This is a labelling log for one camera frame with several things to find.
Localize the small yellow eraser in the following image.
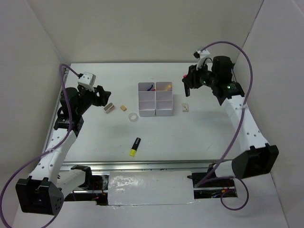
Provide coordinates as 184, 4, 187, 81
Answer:
120, 105, 127, 111

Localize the black yellow highlighter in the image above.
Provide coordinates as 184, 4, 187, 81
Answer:
129, 137, 141, 157

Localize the white foil-taped panel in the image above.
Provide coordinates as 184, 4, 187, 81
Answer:
108, 171, 194, 206

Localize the pink white stapler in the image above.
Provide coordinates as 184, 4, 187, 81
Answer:
104, 103, 114, 113

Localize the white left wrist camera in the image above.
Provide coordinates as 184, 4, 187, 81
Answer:
77, 72, 96, 92

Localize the clear tape roll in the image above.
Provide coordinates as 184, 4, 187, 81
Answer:
128, 113, 138, 122

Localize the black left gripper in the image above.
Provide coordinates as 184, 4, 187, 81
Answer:
76, 85, 112, 115

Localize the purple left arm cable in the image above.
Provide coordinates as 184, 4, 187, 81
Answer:
0, 63, 83, 228

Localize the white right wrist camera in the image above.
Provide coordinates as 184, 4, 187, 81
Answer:
193, 49, 210, 70

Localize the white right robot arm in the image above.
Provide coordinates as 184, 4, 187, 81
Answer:
182, 56, 279, 186

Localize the white right organizer container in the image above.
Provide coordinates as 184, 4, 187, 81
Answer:
155, 82, 173, 116

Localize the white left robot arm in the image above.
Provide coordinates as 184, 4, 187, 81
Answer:
16, 85, 111, 216

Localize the black pink highlighter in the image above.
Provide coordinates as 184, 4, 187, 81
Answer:
182, 75, 190, 97

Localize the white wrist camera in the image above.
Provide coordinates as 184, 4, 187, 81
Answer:
77, 72, 96, 92
193, 49, 210, 70

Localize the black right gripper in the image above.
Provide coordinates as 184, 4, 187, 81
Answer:
181, 60, 217, 89

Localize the white left organizer container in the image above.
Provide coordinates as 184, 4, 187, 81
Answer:
138, 82, 156, 117

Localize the white organizer container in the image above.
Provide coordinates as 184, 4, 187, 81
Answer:
138, 82, 156, 117
155, 82, 173, 116

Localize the beige white eraser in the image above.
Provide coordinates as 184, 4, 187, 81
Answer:
182, 103, 189, 112

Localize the aluminium frame rail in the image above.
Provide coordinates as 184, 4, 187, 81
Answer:
59, 160, 215, 173

